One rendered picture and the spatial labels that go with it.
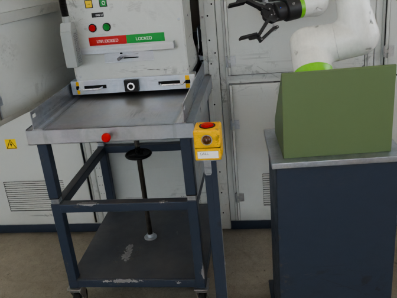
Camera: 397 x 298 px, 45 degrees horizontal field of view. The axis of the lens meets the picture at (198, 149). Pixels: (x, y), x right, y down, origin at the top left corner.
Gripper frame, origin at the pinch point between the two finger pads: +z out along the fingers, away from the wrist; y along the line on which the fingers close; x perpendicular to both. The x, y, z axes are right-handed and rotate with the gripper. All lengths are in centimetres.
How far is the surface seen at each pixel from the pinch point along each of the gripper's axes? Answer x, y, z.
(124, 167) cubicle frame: -84, -33, 51
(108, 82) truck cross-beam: -32, -2, 51
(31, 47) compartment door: -36, 22, 77
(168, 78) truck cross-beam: -23.0, -8.8, 27.6
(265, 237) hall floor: -71, -91, -6
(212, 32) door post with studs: -34.2, 9.7, -1.6
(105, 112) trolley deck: -17, -17, 57
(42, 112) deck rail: -15, -11, 80
